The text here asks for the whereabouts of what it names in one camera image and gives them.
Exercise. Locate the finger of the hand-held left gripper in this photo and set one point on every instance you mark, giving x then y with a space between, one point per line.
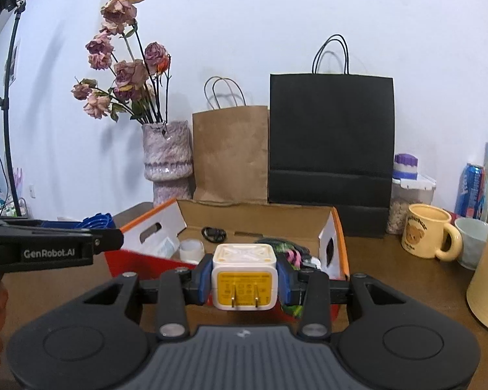
107 239
61 224

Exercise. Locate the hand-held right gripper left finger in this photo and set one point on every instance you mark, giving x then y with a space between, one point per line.
203 280

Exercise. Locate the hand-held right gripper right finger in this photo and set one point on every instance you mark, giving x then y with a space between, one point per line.
284 280

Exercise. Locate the white yellow charger plug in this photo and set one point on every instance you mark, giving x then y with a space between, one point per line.
244 276

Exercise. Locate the translucent plastic box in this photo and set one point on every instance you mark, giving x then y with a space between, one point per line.
162 248

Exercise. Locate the red cardboard box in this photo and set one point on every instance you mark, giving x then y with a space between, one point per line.
252 219

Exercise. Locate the purple marbled vase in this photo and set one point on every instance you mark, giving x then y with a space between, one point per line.
166 150

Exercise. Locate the black light stand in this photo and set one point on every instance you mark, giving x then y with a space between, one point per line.
8 130

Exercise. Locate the brown paper bag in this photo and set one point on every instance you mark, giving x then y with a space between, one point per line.
227 150

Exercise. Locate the clear lidded food container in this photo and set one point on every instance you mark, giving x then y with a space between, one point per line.
406 207

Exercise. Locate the yellow bear mug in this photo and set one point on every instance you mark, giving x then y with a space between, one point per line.
425 231

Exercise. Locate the black paper bag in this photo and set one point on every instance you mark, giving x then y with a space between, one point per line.
329 130

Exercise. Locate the dried rose bouquet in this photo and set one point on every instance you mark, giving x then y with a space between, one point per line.
126 73

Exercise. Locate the purple white small jar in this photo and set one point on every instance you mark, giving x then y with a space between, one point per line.
404 166

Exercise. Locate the pale ceramic cup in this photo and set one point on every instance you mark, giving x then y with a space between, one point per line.
471 243

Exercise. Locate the blue drink can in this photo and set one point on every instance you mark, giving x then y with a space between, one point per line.
469 191

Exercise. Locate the wall photo print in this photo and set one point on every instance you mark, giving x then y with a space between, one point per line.
13 65

